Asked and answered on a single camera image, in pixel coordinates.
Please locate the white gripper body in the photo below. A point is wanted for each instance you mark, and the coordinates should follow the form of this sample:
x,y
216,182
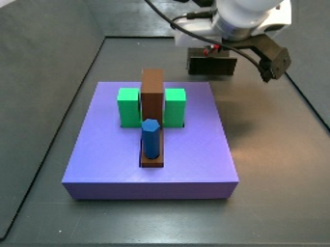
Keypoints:
x,y
201,27

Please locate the red peg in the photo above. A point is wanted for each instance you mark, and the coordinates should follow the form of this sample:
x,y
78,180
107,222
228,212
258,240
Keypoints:
x,y
210,49

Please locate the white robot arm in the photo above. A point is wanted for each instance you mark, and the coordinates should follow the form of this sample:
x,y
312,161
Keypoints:
x,y
234,20

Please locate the purple base board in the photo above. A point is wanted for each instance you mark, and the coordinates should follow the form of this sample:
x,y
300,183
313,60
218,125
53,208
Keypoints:
x,y
139,158

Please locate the black angled holder stand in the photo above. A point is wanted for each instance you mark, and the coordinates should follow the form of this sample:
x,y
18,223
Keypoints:
x,y
218,63

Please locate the green block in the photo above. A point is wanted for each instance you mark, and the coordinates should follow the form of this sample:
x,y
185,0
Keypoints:
x,y
129,105

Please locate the blue hexagonal peg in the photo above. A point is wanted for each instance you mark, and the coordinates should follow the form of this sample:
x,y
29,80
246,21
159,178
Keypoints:
x,y
151,138

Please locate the brown L-shaped bracket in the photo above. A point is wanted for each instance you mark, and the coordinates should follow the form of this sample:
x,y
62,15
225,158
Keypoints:
x,y
153,96

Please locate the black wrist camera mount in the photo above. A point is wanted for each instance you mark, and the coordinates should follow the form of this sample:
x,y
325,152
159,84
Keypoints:
x,y
274,56

